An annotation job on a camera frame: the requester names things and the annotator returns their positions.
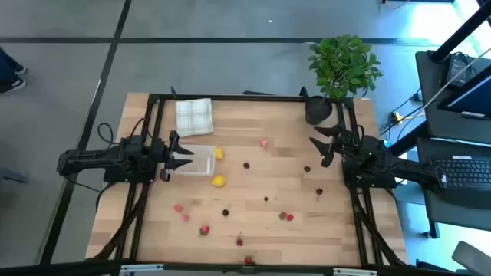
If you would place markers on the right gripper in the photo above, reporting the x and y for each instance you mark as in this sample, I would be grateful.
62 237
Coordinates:
345 143

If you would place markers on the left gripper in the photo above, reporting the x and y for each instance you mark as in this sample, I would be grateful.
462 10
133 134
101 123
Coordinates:
165 153

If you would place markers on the clear plastic tupperware container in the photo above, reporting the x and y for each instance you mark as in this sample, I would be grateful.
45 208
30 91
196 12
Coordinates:
203 161

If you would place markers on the yellow lemon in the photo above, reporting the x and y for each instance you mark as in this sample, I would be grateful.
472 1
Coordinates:
218 181
219 153

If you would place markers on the pink berry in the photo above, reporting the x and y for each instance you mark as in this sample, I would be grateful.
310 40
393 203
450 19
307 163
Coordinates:
178 208
185 217

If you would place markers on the pink strawberry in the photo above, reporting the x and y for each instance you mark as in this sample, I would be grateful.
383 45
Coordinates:
263 142

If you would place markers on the shiny black grape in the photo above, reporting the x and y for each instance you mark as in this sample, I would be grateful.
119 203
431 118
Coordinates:
225 212

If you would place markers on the red strawberry with green leaves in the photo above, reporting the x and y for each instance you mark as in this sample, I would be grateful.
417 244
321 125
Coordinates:
204 230
282 215

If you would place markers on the red raspberry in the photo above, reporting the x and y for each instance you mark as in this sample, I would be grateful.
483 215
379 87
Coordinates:
290 217

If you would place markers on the green leaf foreground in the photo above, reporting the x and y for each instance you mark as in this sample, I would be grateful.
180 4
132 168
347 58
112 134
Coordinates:
248 260

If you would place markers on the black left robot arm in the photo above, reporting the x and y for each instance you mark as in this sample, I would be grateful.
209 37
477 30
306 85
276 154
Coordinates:
88 158

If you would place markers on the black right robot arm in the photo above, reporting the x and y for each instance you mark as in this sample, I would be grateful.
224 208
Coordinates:
403 168

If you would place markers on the white plaid folded cloth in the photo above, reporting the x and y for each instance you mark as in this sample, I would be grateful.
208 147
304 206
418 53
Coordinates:
193 117

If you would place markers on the yellow power plug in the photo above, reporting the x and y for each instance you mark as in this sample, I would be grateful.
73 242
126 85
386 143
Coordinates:
397 117

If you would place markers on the green plant in black pot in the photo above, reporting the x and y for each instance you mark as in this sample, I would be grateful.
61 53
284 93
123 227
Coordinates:
341 65

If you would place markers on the black office desk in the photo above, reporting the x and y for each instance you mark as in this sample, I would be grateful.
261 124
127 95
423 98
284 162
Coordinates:
433 84

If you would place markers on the black laptop keyboard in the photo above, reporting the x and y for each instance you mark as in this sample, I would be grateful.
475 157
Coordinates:
468 176

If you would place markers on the black power adapter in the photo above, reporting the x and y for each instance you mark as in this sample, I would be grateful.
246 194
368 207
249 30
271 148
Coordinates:
458 69

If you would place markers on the black computer monitor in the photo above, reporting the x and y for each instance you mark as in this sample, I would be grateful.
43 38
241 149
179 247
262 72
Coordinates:
472 97

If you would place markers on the dark chair leg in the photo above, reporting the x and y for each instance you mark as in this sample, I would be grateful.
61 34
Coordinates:
13 177

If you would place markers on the black slanted pole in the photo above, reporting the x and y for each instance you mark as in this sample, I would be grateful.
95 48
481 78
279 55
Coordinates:
460 32

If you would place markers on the grey office chair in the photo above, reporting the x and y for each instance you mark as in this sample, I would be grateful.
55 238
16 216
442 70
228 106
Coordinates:
472 257

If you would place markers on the person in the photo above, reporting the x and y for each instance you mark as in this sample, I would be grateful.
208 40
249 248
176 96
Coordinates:
7 73

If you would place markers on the black aluminium rig frame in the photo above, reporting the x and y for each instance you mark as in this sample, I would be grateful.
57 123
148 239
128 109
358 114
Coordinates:
249 97

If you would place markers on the silver metal bracket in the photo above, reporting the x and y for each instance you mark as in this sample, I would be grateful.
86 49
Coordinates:
142 267
354 271

